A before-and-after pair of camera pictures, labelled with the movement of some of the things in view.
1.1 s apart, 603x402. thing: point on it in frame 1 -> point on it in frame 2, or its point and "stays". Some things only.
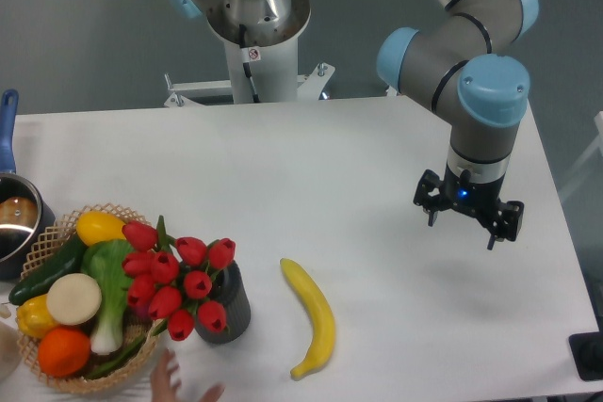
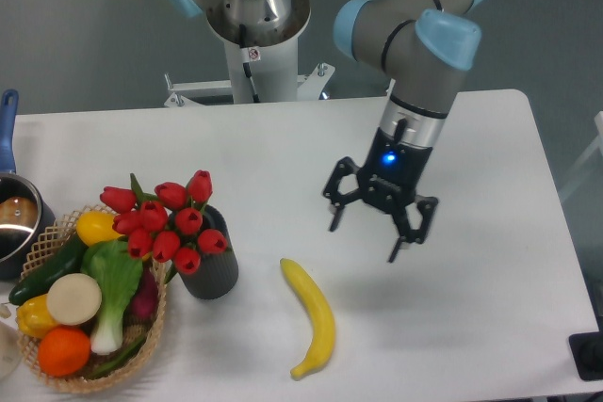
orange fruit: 63,351 stays
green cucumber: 68,261 stays
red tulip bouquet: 171,280 -> 166,223
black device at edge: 587,353 stays
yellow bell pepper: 33,316 stays
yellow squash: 98,226 stays
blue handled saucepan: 26,220 stays
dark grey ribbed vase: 229,287 -> 217,274
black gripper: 473,196 -> 392,169
